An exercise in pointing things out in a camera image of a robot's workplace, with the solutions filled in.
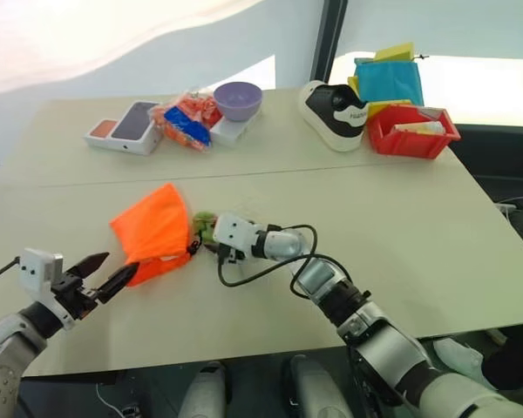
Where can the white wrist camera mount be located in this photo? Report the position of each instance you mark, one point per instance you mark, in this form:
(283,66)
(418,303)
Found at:
(235,228)
(37,265)

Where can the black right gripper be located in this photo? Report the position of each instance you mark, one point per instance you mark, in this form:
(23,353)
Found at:
(232,255)

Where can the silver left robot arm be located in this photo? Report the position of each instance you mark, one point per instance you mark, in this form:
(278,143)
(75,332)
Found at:
(8,344)

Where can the white shoe on floor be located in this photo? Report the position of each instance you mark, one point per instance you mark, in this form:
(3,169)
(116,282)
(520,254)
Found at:
(459,359)

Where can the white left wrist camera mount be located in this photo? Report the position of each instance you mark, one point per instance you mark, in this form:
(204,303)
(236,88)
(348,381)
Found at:
(37,265)

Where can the silver rounded robot leg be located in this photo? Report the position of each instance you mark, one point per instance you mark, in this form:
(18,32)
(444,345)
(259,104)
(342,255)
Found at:
(314,387)
(205,392)

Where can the white and black sneaker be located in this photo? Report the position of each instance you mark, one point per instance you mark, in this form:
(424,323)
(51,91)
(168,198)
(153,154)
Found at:
(335,115)

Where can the white item in red bin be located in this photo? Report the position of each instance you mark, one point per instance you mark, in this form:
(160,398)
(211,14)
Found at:
(418,127)

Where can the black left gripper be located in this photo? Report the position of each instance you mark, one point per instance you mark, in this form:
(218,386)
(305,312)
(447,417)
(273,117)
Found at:
(74,294)

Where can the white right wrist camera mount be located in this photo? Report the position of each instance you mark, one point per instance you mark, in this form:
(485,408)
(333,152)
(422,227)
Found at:
(235,228)

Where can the plain white box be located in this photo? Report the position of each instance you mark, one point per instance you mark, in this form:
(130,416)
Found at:
(233,130)

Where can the dark window frame post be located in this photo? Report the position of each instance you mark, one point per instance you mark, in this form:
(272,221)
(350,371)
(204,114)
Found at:
(329,39)

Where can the purple bowl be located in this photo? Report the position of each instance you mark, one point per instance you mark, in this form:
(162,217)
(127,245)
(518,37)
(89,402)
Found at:
(237,100)

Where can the white tube with green print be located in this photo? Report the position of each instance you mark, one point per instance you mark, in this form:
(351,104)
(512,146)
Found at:
(204,224)

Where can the white box with orange picture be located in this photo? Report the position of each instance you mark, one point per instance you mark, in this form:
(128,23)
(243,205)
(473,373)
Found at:
(101,130)

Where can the red plastic bin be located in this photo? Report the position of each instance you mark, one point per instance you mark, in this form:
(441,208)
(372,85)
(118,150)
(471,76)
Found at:
(407,141)

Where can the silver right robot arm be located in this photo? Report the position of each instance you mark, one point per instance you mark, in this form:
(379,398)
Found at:
(375,339)

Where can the white box with dark phone picture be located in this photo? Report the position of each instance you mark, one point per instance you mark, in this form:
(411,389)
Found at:
(135,124)

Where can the orange and blue snack bag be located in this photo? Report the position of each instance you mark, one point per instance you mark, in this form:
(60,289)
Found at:
(187,126)

